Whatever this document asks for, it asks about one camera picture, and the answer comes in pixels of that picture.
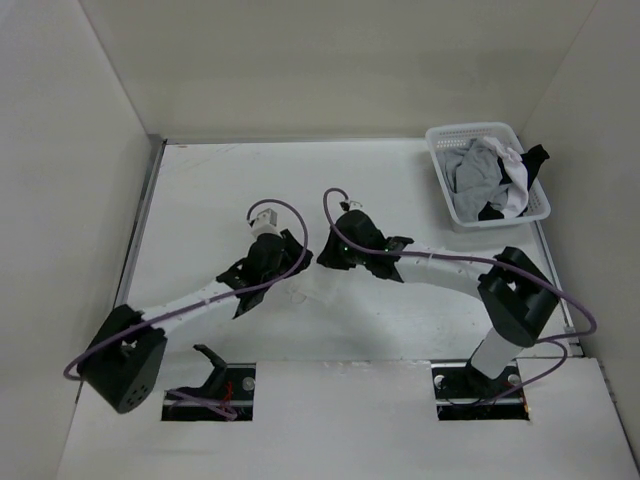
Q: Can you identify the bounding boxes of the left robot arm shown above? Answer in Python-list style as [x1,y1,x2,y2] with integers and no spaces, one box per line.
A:
[77,230,313,414]

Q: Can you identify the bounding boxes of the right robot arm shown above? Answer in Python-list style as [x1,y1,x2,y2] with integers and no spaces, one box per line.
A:
[317,210,559,396]

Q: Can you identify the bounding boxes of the grey tank top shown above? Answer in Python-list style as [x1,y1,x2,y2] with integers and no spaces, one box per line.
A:
[436,139,508,223]

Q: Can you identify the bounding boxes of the black tank top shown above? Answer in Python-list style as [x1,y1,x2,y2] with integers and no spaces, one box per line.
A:
[478,145,550,221]

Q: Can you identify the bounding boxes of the white plastic basket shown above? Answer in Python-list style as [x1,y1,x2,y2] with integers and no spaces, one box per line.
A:
[425,122,551,233]

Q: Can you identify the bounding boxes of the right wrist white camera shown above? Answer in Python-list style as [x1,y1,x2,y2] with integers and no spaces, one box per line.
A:
[340,200,363,212]

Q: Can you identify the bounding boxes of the wrist white camera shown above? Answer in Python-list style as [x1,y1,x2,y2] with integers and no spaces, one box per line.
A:
[340,200,363,212]
[249,208,279,238]

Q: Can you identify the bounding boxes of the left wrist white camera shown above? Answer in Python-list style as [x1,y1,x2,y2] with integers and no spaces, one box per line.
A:
[249,208,279,238]

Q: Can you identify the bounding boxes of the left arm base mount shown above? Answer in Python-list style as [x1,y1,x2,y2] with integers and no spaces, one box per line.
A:
[161,344,257,422]

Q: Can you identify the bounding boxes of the metal table edge rail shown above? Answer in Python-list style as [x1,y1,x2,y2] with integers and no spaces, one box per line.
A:
[113,134,167,307]

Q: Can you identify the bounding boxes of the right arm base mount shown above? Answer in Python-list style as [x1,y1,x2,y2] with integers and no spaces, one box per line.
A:
[431,360,529,421]

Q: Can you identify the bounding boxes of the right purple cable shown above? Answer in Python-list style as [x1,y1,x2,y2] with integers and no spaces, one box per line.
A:
[323,187,597,406]

